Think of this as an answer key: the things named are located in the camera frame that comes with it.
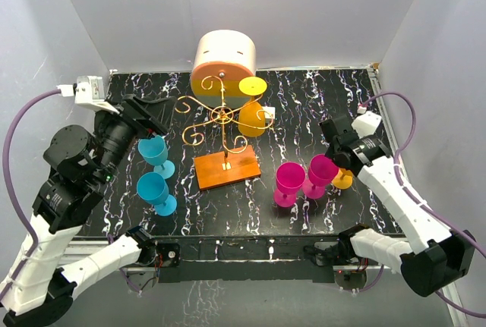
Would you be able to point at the magenta wine glass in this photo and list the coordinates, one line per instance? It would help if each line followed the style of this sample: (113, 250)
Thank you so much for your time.
(321, 172)
(290, 177)

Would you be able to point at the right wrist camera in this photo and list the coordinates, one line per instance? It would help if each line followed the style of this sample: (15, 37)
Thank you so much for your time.
(366, 122)

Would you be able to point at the blue wine glass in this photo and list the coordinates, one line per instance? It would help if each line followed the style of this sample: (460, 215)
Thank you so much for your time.
(153, 189)
(155, 152)

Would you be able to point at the pink yellow cylinder box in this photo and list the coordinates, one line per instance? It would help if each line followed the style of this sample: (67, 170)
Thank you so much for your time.
(223, 58)

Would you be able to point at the gold wire glass rack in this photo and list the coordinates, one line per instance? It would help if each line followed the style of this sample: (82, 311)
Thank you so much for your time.
(221, 115)

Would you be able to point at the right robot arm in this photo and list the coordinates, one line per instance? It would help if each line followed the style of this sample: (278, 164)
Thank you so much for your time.
(433, 254)

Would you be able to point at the blue wine glass front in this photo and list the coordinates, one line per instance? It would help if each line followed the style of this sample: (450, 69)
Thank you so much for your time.
(153, 189)

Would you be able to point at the aluminium frame rail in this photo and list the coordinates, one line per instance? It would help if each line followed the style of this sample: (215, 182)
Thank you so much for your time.
(224, 292)

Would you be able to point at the orange wine glass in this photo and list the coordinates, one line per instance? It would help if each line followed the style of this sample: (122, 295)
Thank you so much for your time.
(343, 180)
(251, 118)

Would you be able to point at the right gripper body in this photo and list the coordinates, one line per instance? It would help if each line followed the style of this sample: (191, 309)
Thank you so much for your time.
(332, 152)

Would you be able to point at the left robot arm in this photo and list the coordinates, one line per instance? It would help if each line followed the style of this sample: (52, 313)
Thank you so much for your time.
(38, 290)

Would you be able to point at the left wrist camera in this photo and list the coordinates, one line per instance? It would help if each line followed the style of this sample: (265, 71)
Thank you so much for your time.
(88, 93)

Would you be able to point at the orange wine glass front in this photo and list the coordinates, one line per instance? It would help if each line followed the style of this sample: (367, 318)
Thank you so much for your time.
(343, 180)

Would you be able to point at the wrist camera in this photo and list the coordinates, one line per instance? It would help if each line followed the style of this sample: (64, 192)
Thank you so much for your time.
(366, 122)
(88, 93)

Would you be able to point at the black marble mat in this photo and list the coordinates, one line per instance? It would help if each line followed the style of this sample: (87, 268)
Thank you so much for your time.
(302, 99)

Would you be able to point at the blue wine glass rear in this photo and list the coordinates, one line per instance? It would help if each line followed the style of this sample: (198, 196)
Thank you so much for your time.
(155, 152)

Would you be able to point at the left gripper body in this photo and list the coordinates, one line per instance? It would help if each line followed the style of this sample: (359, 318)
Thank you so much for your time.
(118, 134)

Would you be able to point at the small white box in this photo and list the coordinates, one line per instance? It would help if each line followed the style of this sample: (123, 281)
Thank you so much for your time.
(269, 113)

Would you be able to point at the wooden rack base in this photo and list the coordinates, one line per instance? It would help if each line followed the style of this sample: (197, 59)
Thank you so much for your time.
(217, 170)

